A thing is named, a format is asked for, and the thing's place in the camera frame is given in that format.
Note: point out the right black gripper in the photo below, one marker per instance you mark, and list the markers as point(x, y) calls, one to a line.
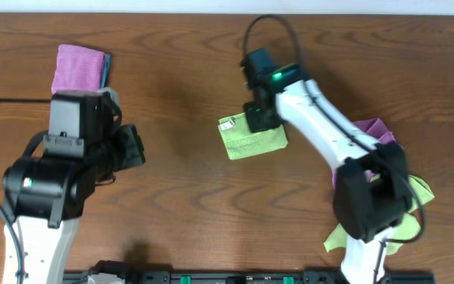
point(253, 122)

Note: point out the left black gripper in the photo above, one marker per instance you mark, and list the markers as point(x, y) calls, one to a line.
point(131, 145)

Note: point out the light green microfiber cloth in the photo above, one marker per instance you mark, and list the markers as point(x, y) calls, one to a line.
point(240, 143)

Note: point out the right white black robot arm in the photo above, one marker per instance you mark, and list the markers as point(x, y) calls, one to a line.
point(372, 191)

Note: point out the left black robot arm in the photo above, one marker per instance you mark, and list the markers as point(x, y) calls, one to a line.
point(84, 145)

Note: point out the white cloth label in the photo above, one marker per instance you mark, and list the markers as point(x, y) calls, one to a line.
point(226, 125)

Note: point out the folded blue cloth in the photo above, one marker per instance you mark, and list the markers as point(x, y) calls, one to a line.
point(105, 70)

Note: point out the folded pink cloth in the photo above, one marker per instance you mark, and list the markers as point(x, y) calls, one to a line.
point(78, 68)

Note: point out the crumpled purple cloth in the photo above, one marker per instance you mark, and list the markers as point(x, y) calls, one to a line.
point(376, 128)

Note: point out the left green clamp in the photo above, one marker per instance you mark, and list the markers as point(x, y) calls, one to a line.
point(186, 279)

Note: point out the green clamp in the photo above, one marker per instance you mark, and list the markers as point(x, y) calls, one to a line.
point(186, 279)
point(288, 280)

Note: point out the right green clamp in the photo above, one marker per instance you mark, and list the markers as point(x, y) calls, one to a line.
point(288, 280)

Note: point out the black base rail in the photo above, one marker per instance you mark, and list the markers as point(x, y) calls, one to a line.
point(117, 272)

